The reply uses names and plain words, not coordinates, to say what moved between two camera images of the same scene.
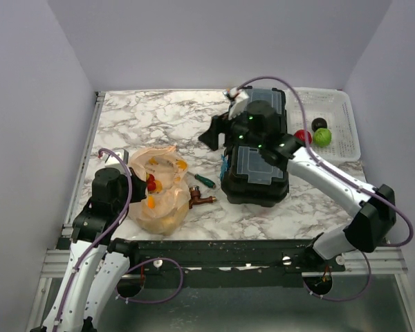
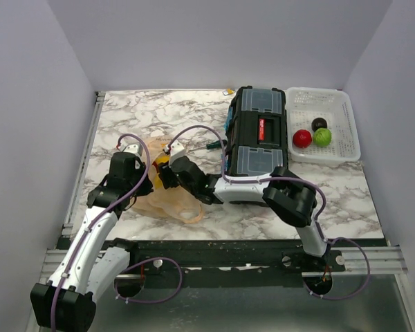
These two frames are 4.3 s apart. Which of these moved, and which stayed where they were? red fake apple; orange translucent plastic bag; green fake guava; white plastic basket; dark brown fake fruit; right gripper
Moved: orange translucent plastic bag; right gripper
Stayed: red fake apple; green fake guava; dark brown fake fruit; white plastic basket
